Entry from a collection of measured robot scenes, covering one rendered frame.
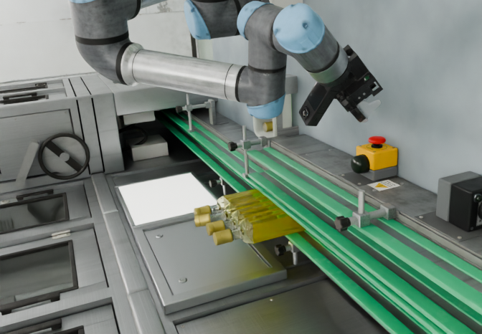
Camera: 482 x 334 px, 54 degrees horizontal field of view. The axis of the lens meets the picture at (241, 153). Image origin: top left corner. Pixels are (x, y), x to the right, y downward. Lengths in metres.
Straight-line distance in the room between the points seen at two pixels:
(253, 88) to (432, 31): 0.38
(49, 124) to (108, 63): 1.17
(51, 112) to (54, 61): 2.74
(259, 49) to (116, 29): 0.33
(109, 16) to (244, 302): 0.76
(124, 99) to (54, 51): 2.76
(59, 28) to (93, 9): 3.86
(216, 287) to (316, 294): 0.26
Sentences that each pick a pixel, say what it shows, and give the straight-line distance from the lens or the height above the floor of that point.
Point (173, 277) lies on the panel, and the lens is 1.33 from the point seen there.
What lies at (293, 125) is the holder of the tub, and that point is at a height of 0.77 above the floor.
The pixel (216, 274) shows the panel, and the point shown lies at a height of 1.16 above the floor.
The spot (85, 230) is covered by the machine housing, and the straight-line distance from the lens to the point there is 1.79.
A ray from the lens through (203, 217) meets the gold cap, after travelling 1.32.
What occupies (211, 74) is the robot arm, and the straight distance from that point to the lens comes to 0.96.
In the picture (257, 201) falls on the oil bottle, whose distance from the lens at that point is 1.36.
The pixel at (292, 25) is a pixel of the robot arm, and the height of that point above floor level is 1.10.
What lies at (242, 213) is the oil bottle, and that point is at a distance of 1.29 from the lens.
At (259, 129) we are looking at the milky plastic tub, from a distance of 1.69.
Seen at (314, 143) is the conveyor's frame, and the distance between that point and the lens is 1.43.
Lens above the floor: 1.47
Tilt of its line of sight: 20 degrees down
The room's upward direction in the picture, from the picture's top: 101 degrees counter-clockwise
